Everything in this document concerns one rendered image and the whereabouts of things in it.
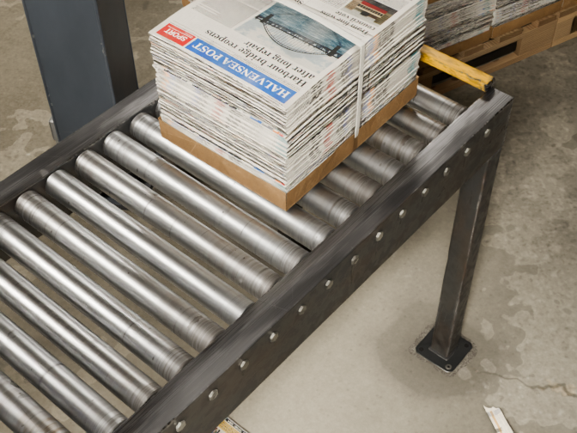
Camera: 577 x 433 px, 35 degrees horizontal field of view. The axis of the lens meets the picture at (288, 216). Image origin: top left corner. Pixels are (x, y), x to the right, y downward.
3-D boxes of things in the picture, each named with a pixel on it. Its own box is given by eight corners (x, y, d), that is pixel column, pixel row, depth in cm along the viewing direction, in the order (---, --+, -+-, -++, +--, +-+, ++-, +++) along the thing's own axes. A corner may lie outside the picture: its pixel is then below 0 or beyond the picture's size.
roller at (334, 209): (171, 106, 175) (168, 87, 172) (367, 225, 154) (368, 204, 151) (152, 120, 173) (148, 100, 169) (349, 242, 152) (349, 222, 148)
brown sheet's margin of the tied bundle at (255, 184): (221, 91, 170) (219, 72, 166) (345, 159, 157) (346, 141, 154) (160, 137, 161) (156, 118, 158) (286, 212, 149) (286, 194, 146)
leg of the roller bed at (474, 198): (440, 334, 230) (480, 133, 180) (459, 347, 228) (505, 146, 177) (427, 349, 227) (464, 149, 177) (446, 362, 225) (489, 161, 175)
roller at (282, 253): (120, 143, 169) (116, 122, 165) (318, 271, 148) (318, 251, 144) (100, 157, 166) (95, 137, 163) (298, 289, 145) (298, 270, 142)
